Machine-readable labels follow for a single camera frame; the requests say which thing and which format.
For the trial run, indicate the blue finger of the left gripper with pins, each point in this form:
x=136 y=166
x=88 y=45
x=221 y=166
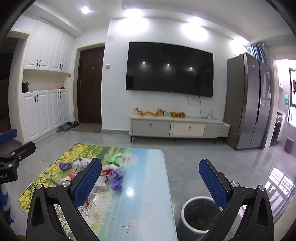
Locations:
x=8 y=135
x=23 y=152

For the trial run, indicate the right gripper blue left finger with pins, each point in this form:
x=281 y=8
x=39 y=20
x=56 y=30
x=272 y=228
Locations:
x=43 y=222

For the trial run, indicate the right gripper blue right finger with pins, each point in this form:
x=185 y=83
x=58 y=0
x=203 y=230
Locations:
x=257 y=221

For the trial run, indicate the pink tissue pack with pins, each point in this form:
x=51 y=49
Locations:
x=72 y=175

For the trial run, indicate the red snack wrapper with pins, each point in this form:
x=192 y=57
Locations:
x=105 y=172

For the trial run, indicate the white crumpled plastic trash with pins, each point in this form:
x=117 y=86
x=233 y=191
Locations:
x=80 y=164

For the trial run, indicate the left hand blue white glove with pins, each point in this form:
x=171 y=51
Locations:
x=7 y=209

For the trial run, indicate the purple crumpled wrapper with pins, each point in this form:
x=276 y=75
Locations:
x=65 y=166

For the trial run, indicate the grey slippers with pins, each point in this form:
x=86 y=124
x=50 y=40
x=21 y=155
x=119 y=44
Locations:
x=64 y=128

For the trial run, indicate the brown door mat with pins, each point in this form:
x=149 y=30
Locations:
x=88 y=127

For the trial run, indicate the purple stool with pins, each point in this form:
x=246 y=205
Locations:
x=288 y=145

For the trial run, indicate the green crumpled paper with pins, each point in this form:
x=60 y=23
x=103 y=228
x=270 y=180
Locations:
x=118 y=159

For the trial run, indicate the purple plastic wrapper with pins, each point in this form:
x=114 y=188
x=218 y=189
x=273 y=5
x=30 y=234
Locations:
x=115 y=177

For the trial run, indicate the dark brown entrance door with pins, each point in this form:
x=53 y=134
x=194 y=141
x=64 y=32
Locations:
x=89 y=85

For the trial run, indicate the washing machine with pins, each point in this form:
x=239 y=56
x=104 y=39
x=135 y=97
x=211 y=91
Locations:
x=278 y=128

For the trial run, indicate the white router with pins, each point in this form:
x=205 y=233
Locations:
x=209 y=114

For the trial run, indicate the grey double door refrigerator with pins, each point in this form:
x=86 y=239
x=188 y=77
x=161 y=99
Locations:
x=248 y=101

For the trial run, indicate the white tv cabinet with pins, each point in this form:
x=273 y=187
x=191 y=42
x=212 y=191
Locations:
x=168 y=127

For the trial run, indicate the golden dragon ornament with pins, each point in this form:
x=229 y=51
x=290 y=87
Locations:
x=159 y=112

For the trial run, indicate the blue curtain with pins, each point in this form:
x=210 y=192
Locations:
x=258 y=51

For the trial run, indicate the white wall cupboard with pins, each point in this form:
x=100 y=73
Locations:
x=45 y=68

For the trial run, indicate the black wall television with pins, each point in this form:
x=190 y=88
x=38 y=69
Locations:
x=169 y=68

